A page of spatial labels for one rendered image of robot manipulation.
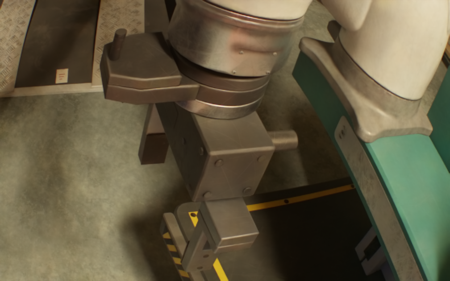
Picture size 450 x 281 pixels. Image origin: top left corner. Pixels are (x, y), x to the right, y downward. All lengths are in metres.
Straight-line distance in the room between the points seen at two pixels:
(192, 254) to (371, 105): 0.28
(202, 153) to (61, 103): 1.15
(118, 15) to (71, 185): 0.73
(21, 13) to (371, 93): 1.48
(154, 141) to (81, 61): 1.12
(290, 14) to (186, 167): 0.14
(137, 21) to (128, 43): 1.37
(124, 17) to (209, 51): 1.43
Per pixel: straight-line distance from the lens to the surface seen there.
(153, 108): 0.49
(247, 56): 0.34
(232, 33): 0.33
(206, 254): 0.45
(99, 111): 1.47
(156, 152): 0.54
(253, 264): 0.83
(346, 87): 0.60
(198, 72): 0.36
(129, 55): 0.36
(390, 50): 0.56
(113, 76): 0.34
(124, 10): 1.79
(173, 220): 0.85
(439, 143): 0.68
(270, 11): 0.32
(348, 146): 0.61
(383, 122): 0.60
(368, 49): 0.57
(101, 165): 1.33
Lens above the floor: 0.99
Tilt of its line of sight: 43 degrees down
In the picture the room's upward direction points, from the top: 20 degrees clockwise
